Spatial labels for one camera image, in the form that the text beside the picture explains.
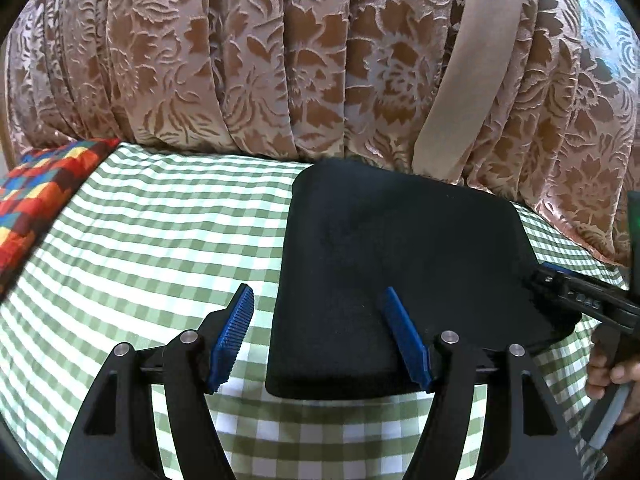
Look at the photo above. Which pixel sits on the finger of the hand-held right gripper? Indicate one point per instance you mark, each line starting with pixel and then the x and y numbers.
pixel 545 280

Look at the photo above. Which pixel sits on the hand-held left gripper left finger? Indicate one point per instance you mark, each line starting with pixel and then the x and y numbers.
pixel 230 340

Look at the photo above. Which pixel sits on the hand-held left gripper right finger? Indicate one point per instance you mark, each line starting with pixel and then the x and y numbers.
pixel 405 335

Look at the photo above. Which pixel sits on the dark navy pants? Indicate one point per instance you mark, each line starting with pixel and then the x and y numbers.
pixel 400 235

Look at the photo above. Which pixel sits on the person's right hand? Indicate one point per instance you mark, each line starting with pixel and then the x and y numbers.
pixel 606 375

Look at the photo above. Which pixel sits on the green checked bed sheet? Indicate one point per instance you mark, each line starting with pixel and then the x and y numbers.
pixel 150 235

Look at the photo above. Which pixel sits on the beige curtain tieback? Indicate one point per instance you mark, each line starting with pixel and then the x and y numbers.
pixel 465 85

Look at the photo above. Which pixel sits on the multicoloured patchwork pillow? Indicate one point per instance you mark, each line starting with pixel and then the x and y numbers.
pixel 35 195

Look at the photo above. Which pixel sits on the brown floral curtain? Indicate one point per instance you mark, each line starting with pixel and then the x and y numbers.
pixel 250 60

